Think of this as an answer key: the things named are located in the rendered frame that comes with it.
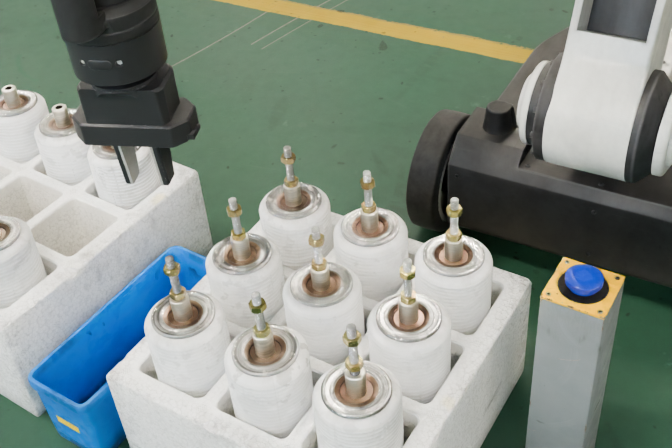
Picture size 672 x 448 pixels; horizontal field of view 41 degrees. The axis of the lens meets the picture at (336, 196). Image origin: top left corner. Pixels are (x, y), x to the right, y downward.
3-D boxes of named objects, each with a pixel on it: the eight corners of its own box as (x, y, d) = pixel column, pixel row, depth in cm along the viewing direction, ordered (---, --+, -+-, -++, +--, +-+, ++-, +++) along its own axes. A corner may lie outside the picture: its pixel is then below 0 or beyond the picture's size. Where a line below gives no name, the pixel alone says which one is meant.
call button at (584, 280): (571, 271, 99) (573, 258, 98) (607, 283, 97) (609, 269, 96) (558, 294, 97) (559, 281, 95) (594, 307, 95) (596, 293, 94)
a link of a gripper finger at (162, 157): (159, 189, 92) (147, 139, 88) (168, 170, 95) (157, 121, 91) (174, 190, 92) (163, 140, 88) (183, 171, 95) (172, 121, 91)
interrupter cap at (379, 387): (371, 431, 92) (371, 427, 92) (308, 405, 95) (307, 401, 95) (404, 379, 97) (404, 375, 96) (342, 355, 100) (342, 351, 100)
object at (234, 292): (215, 372, 123) (192, 276, 111) (238, 321, 130) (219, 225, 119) (282, 383, 120) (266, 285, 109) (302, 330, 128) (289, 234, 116)
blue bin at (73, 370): (187, 298, 144) (173, 242, 137) (241, 323, 139) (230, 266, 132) (46, 434, 125) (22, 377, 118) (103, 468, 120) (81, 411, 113)
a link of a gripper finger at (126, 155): (141, 169, 95) (129, 120, 91) (131, 188, 93) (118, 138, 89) (127, 168, 96) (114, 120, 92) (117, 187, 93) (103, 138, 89)
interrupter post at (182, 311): (183, 306, 108) (178, 287, 106) (198, 314, 107) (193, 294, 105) (169, 319, 106) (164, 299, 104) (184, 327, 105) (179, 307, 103)
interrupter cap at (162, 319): (181, 285, 111) (180, 281, 110) (228, 308, 107) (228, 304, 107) (138, 325, 106) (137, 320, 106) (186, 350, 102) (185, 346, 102)
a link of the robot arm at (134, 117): (61, 155, 87) (26, 46, 80) (96, 101, 95) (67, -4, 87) (186, 160, 85) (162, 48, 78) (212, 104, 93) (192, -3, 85)
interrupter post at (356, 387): (361, 404, 95) (359, 384, 93) (341, 396, 96) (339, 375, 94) (371, 388, 96) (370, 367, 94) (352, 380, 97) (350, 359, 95)
